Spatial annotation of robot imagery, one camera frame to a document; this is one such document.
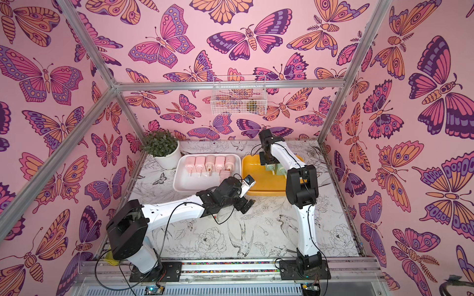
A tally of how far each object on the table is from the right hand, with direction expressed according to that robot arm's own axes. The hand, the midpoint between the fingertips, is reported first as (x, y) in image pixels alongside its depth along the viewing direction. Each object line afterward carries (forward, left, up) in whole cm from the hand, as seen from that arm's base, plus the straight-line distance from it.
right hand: (265, 161), depth 101 cm
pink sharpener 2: (-3, +35, 0) cm, 36 cm away
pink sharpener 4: (-2, +25, 0) cm, 25 cm away
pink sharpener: (-3, +41, 0) cm, 41 cm away
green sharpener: (-5, -3, +1) cm, 6 cm away
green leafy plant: (0, +55, +13) cm, 56 cm away
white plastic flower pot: (0, +53, -1) cm, 53 cm away
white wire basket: (+23, +14, +26) cm, 38 cm away
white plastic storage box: (-11, +44, -6) cm, 46 cm away
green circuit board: (-59, +45, -7) cm, 74 cm away
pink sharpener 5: (-2, +19, 0) cm, 19 cm away
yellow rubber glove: (-48, +67, -6) cm, 83 cm away
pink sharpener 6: (-10, +22, +1) cm, 24 cm away
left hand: (-23, +8, +5) cm, 25 cm away
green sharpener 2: (-6, -8, -1) cm, 10 cm away
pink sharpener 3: (-3, +30, 0) cm, 30 cm away
